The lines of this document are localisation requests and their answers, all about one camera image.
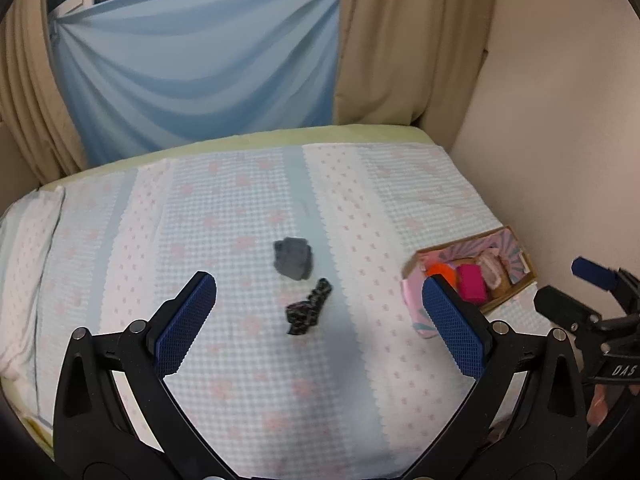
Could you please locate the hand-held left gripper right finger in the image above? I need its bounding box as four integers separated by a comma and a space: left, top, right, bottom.
400, 275, 588, 480

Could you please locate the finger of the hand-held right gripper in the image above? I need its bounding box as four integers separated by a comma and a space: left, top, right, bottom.
572, 256, 640, 313
534, 285, 601, 333

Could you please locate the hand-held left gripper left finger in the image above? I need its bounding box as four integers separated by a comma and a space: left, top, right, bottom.
52, 270, 236, 480

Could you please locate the magenta sock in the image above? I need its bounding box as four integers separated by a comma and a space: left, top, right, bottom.
457, 264, 488, 305

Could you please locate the pink patterned cardboard box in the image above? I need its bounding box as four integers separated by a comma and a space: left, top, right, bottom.
401, 225, 538, 341

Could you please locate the orange brown sock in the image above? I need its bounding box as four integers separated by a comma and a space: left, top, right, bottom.
426, 261, 461, 288

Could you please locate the beige pink sock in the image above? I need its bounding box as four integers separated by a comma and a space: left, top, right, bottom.
475, 251, 507, 290

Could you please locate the black patterned sock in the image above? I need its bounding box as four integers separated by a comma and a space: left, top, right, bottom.
285, 277, 333, 337

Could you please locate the grey sock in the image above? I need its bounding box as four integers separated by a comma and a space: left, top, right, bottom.
272, 236, 315, 282

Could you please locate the person's right hand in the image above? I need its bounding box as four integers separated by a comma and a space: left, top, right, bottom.
585, 384, 640, 431

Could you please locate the printed light blue blanket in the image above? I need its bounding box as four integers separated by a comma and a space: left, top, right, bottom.
0, 141, 538, 480

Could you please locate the pale green bed sheet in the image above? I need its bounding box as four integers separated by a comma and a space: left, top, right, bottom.
37, 124, 446, 193

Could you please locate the light blue hanging cloth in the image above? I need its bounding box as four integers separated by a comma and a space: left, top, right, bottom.
50, 0, 343, 168

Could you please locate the beige curtain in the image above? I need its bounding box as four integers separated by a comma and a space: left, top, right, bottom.
0, 0, 91, 186
332, 0, 501, 128

